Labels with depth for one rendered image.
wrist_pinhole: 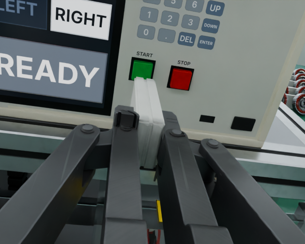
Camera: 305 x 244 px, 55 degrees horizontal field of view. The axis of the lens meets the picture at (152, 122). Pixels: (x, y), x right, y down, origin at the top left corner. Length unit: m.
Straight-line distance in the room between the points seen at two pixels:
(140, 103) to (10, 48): 0.16
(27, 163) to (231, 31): 0.23
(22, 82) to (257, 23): 0.22
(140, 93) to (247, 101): 0.16
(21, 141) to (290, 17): 0.27
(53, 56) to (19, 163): 0.11
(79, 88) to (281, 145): 0.24
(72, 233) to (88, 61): 0.38
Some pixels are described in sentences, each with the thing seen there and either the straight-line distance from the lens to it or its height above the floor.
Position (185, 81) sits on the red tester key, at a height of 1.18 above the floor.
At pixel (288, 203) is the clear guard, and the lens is 0.37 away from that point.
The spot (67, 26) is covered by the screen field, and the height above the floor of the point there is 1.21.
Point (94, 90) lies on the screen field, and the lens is 0.29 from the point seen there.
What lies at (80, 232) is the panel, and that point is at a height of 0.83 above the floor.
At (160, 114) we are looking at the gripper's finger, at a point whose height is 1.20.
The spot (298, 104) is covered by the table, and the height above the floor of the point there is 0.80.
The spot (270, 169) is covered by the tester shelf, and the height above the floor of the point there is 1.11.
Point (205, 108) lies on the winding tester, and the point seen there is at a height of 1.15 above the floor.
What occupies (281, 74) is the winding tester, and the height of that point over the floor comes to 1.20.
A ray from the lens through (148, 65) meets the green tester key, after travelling 0.27.
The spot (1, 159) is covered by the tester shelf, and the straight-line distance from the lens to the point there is 0.32.
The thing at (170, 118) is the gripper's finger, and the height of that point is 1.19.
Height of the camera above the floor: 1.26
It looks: 26 degrees down
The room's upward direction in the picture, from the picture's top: 11 degrees clockwise
